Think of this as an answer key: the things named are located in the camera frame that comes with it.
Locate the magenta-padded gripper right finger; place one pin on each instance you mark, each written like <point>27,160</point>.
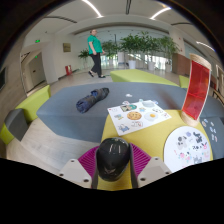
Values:
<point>143,163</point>

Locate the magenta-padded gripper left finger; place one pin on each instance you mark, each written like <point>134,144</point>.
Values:
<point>85,166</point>

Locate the black computer mouse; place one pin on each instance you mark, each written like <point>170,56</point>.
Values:
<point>112,160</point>

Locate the white round printed mouse pad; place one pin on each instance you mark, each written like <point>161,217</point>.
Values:
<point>186,150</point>

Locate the white sticker sheet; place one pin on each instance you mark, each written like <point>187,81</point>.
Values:
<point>138,116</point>

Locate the large grey upholstered bench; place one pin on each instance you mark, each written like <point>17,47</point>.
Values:
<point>66,113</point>

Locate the dark blue folded umbrella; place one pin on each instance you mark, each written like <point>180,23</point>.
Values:
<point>90,100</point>

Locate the scattered small stickers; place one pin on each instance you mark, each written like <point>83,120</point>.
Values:
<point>211,129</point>

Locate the grey sofa armrest block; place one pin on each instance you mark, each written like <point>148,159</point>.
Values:
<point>16,124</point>

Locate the lime green sofa seat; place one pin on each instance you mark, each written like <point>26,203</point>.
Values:
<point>33,103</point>

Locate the long lime green bench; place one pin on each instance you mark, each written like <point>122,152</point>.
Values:
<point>140,76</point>

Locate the red panel wooden stand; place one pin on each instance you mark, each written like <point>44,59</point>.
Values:
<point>196,90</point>

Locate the small lime green bench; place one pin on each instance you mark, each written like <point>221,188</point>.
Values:
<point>184,81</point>

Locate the red fire extinguisher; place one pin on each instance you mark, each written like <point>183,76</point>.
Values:
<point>68,70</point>

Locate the brown reception counter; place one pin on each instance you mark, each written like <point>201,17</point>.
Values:
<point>181,65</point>

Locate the wooden chair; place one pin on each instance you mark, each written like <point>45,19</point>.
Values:
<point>220,83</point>

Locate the row of potted plants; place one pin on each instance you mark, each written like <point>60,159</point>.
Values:
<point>136,45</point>

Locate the person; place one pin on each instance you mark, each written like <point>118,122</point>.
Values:
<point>96,46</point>

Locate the green exit sign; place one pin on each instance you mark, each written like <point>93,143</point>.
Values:
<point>37,40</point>

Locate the ceiling strip lights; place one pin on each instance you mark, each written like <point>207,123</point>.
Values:
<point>91,8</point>

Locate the gold wall plaque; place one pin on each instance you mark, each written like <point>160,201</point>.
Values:
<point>66,47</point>

